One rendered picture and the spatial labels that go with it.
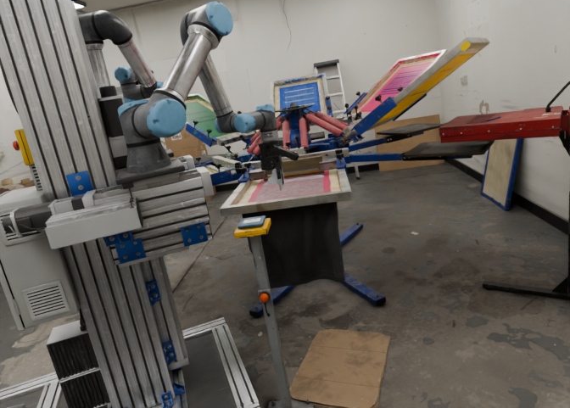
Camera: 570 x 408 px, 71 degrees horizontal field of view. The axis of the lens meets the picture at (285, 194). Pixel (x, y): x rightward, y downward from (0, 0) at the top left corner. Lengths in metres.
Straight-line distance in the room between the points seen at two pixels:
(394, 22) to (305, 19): 1.30
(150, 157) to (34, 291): 0.66
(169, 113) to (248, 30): 5.27
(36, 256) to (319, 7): 5.51
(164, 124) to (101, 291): 0.77
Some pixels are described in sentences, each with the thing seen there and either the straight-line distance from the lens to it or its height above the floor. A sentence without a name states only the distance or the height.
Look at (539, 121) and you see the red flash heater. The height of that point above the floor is 1.10.
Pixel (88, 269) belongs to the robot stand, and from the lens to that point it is 1.75.
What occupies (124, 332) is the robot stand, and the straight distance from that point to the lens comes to 1.87.
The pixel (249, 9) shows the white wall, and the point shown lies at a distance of 6.58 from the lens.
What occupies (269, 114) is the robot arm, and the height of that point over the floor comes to 1.36.
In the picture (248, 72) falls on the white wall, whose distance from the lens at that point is 6.50.
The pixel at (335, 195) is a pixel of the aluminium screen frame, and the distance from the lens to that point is 1.74.
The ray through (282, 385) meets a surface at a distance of 1.97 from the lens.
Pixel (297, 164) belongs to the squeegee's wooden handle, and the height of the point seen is 1.03.
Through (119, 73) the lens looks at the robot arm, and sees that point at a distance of 2.26.
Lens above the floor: 1.45
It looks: 14 degrees down
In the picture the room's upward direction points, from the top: 9 degrees counter-clockwise
